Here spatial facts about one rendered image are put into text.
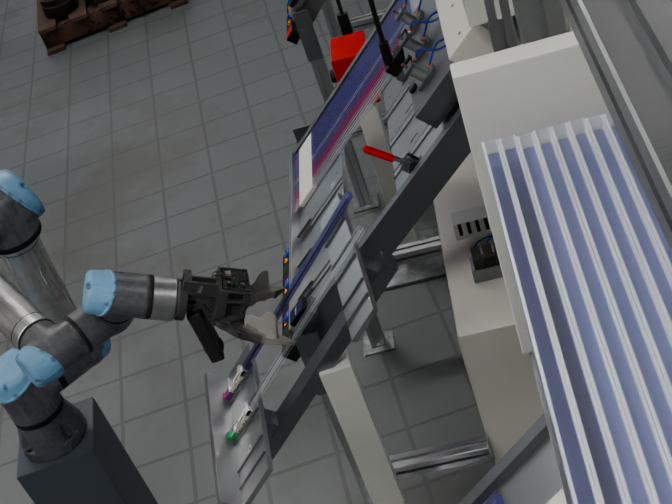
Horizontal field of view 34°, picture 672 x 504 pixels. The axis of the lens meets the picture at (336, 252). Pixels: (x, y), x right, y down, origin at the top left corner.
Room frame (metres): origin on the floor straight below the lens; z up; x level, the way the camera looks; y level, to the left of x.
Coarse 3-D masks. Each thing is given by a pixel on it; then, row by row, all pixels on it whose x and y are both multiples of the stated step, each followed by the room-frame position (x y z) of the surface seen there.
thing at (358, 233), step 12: (360, 228) 1.49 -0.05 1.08; (348, 252) 1.48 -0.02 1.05; (336, 264) 1.49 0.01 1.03; (336, 276) 1.48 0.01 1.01; (324, 288) 1.49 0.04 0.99; (312, 300) 1.50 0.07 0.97; (312, 312) 1.49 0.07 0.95; (300, 324) 1.49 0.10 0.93; (288, 348) 1.49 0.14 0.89; (276, 360) 1.50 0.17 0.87; (276, 372) 1.49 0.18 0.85; (264, 384) 1.49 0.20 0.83; (252, 396) 1.51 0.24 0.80; (252, 408) 1.50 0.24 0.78
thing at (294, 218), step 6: (294, 156) 2.37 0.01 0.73; (294, 162) 2.34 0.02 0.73; (294, 168) 2.31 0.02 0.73; (294, 174) 2.29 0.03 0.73; (294, 180) 2.26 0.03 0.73; (294, 186) 2.24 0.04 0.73; (294, 192) 2.21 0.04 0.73; (294, 198) 2.19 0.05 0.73; (294, 204) 2.16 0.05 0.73; (294, 210) 2.14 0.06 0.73; (294, 216) 2.12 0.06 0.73; (294, 222) 2.09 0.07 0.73; (294, 228) 2.07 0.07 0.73; (294, 234) 2.05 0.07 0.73; (294, 240) 2.02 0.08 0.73; (294, 246) 2.00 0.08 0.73; (294, 252) 1.98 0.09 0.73; (294, 258) 1.96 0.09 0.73; (294, 264) 1.94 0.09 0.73; (294, 270) 1.92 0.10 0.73; (294, 276) 1.90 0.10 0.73; (300, 288) 1.86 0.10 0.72; (294, 294) 1.84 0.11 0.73; (300, 294) 1.85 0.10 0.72; (294, 300) 1.82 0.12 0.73
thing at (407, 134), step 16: (416, 0) 2.22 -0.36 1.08; (384, 96) 2.06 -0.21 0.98; (400, 96) 1.98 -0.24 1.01; (400, 112) 1.93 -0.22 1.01; (400, 128) 1.87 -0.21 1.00; (416, 128) 1.80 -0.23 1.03; (432, 128) 1.73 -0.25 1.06; (400, 144) 1.83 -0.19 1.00; (416, 144) 1.76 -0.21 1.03; (400, 176) 1.74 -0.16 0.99
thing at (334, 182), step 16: (336, 160) 2.11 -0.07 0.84; (336, 176) 2.05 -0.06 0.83; (320, 192) 2.09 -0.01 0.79; (336, 192) 2.00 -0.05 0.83; (304, 208) 2.12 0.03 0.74; (320, 208) 2.03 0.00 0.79; (304, 224) 2.06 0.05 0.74; (304, 240) 2.01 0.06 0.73; (304, 256) 1.93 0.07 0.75; (320, 256) 1.87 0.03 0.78; (320, 272) 1.81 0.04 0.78; (304, 288) 1.84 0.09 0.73
